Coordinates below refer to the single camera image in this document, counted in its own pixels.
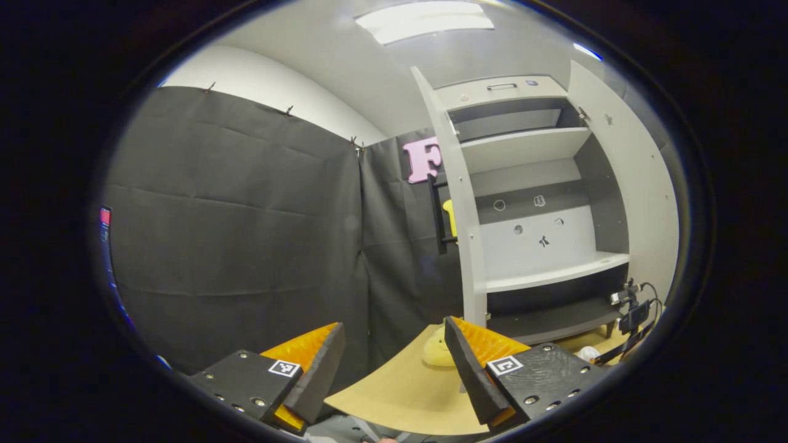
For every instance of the large ceiling light panel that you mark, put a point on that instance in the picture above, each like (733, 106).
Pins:
(425, 21)

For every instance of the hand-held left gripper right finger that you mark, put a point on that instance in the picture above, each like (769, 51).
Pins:
(471, 375)

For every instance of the grey shoe cabinet door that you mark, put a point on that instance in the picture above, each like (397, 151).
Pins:
(646, 184)
(468, 246)

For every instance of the yellow plush toy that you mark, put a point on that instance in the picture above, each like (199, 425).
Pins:
(436, 354)

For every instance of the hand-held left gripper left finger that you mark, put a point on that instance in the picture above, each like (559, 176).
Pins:
(320, 375)

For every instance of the white canvas shoe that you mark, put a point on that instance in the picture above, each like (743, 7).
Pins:
(588, 353)

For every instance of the black backdrop cloth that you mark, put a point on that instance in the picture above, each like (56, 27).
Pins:
(234, 234)

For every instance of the small ceiling light panel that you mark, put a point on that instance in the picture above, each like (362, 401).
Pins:
(588, 51)

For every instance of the grey shoe cabinet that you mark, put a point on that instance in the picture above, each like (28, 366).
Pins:
(523, 147)

